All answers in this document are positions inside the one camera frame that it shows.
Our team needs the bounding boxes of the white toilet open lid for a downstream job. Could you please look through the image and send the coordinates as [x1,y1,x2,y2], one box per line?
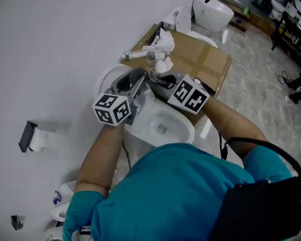
[93,63,195,150]

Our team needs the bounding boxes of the brown cardboard box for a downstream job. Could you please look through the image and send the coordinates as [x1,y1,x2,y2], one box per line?
[120,23,232,127]

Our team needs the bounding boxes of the thick black cable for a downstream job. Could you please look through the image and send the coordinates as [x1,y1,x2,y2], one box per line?
[220,137,301,178]

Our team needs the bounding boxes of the person's teal shirt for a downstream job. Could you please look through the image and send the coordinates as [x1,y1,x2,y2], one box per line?
[62,142,293,241]

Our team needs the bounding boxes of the black toilet paper holder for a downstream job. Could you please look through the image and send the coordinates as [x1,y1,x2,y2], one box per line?
[18,120,38,153]

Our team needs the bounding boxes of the white smart toilet black panel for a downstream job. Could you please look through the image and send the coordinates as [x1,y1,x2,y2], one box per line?
[192,0,235,33]

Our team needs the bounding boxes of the black chest pack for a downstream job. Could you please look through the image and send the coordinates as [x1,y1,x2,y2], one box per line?
[212,179,301,241]

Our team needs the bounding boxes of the white toilet closed lid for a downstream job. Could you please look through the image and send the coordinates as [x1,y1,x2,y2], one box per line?
[44,226,66,241]

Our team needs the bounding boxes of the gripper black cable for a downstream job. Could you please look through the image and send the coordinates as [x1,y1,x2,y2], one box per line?
[122,139,131,168]
[217,132,223,158]

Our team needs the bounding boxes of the grey cloth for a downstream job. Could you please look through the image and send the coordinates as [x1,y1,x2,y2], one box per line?
[145,70,171,87]

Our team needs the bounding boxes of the black floor cable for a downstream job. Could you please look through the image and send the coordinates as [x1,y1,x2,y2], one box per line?
[277,70,295,85]

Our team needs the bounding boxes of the black wall hook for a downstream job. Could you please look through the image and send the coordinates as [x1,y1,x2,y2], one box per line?
[10,214,25,231]

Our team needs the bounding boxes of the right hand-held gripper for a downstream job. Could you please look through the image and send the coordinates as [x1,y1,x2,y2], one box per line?
[150,70,213,114]

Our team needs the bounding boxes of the black table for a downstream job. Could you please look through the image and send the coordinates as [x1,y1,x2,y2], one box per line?
[270,9,301,67]

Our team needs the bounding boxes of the small clear jar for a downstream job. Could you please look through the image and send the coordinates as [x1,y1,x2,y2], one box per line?
[146,51,157,68]

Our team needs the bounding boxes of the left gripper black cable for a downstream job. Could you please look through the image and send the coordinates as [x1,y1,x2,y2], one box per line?
[122,139,131,168]

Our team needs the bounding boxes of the brown platform riser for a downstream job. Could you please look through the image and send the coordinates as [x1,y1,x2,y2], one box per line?
[245,10,276,36]

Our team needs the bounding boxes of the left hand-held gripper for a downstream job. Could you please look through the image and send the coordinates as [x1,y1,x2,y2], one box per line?
[92,70,147,127]

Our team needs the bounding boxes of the crumpled white tissue pile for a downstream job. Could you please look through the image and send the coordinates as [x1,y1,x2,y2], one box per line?
[142,28,176,55]

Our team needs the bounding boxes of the white floor cable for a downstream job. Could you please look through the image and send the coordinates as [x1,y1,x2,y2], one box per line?
[230,61,291,96]

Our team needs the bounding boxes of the dark wooden step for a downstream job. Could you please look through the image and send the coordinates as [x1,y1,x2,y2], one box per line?
[228,16,248,32]

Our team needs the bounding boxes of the white toilet blue label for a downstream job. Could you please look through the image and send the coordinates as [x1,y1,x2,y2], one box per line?
[50,181,77,223]

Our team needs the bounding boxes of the person's left forearm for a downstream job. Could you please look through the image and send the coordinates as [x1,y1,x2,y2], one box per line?
[74,120,127,199]

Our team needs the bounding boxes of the person's right forearm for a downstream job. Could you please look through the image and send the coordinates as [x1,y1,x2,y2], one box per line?
[203,96,269,165]

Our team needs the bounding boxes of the white toilet raised round lid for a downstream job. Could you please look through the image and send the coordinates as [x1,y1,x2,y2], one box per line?
[163,6,219,49]

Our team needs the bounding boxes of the white crumpled paper wad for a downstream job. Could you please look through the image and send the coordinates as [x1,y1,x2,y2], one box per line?
[155,56,175,74]

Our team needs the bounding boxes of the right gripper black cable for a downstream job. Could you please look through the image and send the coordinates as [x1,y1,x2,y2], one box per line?
[217,132,223,158]

